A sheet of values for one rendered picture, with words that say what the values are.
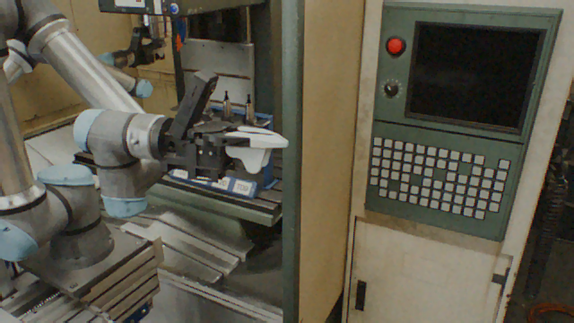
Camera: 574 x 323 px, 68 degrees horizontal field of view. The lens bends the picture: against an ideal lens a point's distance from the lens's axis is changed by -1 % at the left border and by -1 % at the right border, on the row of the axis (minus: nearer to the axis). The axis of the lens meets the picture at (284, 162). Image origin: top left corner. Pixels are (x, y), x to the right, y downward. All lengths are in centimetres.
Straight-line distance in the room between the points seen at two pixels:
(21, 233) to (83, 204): 17
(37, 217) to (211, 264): 95
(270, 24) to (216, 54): 36
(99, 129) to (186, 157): 16
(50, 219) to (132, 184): 28
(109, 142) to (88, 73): 21
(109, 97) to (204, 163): 30
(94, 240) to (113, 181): 37
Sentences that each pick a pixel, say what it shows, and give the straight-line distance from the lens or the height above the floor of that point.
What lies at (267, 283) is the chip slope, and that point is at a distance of 169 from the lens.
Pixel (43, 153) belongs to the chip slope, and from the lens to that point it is 291.
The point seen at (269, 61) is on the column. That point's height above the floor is 133.
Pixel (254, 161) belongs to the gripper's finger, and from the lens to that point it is 65.
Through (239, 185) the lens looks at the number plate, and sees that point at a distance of 188.
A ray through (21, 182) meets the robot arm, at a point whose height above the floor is 144.
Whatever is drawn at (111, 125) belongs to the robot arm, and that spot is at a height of 159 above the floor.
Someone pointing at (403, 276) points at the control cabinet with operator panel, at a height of 75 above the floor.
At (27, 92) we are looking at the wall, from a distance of 296.
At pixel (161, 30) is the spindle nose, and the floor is 154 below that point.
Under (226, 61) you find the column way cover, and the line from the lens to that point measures 246.
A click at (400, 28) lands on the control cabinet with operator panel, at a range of 133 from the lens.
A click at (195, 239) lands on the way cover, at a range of 193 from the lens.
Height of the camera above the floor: 183
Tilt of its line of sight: 25 degrees down
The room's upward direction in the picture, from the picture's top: straight up
